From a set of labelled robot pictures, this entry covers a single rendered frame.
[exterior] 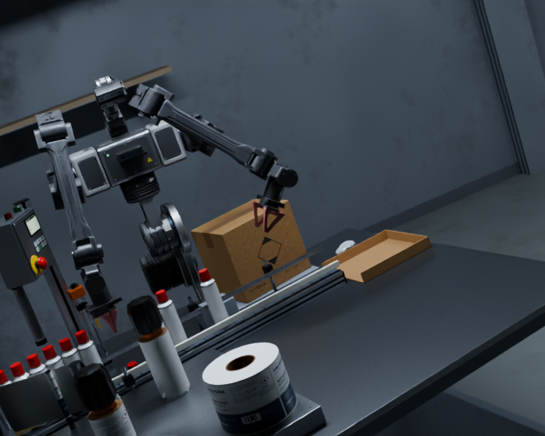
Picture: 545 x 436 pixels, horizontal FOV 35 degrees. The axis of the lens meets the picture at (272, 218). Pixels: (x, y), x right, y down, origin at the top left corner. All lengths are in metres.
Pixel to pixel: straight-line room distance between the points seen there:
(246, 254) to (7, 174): 2.75
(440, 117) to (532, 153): 0.72
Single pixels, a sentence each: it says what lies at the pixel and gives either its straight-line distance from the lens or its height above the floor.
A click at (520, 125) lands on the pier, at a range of 6.37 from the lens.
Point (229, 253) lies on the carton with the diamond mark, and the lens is 3.03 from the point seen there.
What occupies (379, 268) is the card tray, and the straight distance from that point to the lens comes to 2.98.
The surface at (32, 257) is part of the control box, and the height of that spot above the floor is 1.35.
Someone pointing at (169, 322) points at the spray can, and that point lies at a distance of 2.78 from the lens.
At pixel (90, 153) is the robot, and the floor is 1.52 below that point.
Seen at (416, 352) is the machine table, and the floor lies 0.83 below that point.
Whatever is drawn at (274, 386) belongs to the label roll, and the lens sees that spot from 2.14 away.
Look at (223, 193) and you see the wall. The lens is 5.73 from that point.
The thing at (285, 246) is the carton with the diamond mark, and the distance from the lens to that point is 3.15.
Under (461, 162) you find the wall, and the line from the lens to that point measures 6.33.
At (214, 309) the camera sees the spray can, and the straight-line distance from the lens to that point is 2.83.
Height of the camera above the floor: 1.87
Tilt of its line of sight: 15 degrees down
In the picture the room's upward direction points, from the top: 20 degrees counter-clockwise
